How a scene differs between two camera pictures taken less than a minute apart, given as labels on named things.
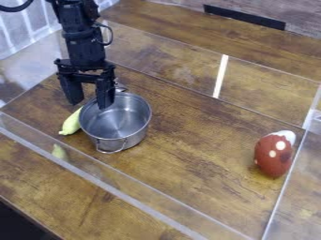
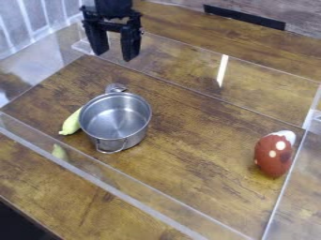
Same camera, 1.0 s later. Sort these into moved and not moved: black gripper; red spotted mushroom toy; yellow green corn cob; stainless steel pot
Moved: black gripper
Not moved: yellow green corn cob; red spotted mushroom toy; stainless steel pot
